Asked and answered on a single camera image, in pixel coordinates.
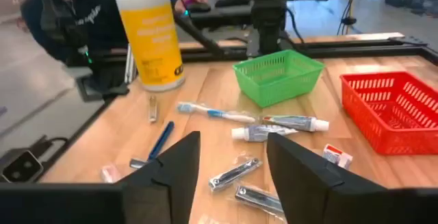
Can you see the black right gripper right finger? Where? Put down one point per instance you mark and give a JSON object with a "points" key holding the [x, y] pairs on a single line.
{"points": [[308, 189]]}

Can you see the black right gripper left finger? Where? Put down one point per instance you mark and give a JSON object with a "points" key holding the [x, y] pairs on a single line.
{"points": [[171, 189]]}

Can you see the small white red floss box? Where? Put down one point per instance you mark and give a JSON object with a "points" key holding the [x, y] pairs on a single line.
{"points": [[337, 155]]}

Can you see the silver nail clipper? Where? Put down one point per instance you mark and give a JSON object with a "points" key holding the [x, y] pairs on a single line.
{"points": [[234, 174], [258, 198]]}

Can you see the red toothbrush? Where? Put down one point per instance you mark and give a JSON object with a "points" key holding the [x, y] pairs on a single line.
{"points": [[110, 173]]}

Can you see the small white toothpaste tube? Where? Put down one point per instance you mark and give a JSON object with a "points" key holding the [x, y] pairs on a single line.
{"points": [[260, 133], [294, 123]]}

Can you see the blue toothbrush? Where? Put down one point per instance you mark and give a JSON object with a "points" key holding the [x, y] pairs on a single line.
{"points": [[219, 114]]}

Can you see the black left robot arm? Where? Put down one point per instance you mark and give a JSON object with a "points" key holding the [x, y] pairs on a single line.
{"points": [[268, 22]]}

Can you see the red plastic basket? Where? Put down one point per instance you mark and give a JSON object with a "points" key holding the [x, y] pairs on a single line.
{"points": [[393, 142]]}

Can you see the green plastic basket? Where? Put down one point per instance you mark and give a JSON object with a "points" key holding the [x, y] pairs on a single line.
{"points": [[273, 87]]}

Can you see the yellow wipes canister white lid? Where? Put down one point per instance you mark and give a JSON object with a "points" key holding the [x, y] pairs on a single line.
{"points": [[150, 39]]}

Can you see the black computer mouse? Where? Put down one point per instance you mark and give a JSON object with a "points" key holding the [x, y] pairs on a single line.
{"points": [[198, 7]]}

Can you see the person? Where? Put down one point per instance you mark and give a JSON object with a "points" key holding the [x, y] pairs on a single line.
{"points": [[85, 18]]}

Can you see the black keyboard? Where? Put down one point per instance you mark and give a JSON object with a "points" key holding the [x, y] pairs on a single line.
{"points": [[232, 1]]}

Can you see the grey table edge camera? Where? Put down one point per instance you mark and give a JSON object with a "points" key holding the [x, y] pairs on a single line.
{"points": [[20, 165]]}

